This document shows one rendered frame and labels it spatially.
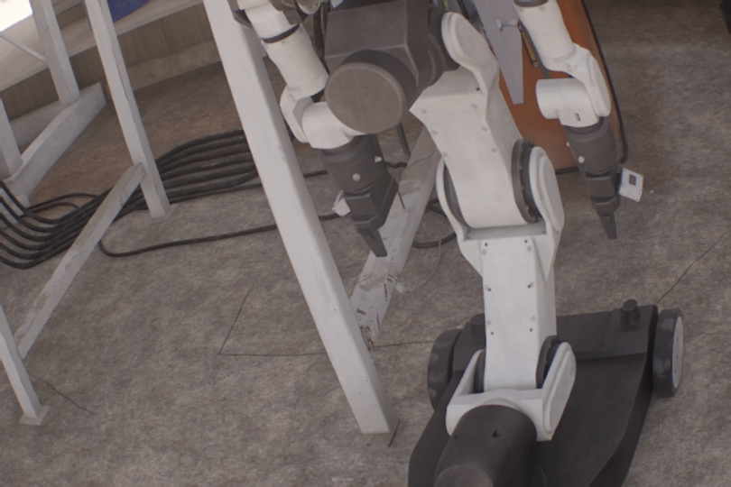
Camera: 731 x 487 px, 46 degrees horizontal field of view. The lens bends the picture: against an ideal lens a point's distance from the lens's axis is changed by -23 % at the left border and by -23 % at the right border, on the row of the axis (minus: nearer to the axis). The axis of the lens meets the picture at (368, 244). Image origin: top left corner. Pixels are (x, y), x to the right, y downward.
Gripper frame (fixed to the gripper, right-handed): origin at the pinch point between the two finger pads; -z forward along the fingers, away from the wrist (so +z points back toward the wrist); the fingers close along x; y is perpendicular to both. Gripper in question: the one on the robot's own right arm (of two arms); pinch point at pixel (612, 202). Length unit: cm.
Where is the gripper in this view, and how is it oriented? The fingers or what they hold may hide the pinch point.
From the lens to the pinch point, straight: 173.8
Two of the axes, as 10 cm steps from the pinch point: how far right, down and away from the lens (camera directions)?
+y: -8.8, 0.7, 4.7
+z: -3.8, -6.9, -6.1
